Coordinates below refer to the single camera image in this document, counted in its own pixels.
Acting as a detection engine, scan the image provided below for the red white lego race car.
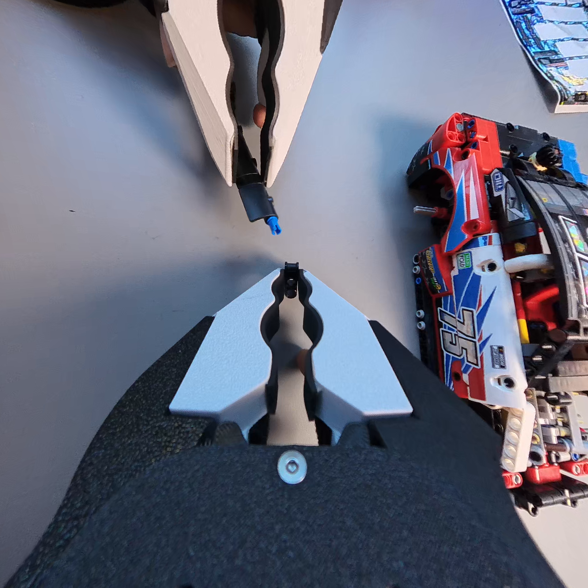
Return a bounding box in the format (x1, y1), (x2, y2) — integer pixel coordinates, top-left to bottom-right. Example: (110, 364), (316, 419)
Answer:
(406, 112), (588, 518)

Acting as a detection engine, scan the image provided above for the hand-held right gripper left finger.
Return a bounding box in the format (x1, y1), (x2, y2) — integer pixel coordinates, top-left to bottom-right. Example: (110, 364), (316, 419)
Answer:
(169, 269), (284, 443)

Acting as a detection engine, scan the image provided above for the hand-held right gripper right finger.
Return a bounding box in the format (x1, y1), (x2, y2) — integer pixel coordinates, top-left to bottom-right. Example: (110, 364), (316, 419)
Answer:
(300, 270), (413, 443)

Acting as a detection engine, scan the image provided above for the holographic sticker sheet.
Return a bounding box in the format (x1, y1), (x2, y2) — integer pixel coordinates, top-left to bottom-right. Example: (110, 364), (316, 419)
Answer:
(499, 0), (588, 115)

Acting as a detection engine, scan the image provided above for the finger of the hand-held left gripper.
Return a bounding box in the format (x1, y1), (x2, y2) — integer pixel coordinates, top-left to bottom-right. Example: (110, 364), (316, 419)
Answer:
(256, 0), (325, 188)
(161, 0), (239, 187)

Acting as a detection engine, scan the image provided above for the black two-hole lego beam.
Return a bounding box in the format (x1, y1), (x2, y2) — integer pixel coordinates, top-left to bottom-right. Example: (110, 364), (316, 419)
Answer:
(282, 261), (301, 300)

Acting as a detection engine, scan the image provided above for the long black lego axle assembly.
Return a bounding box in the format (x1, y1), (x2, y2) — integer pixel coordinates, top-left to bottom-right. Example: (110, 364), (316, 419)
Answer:
(232, 124), (280, 224)

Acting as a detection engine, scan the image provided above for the person's left hand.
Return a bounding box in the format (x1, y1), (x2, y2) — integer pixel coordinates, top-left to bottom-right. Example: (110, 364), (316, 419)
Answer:
(222, 0), (267, 129)

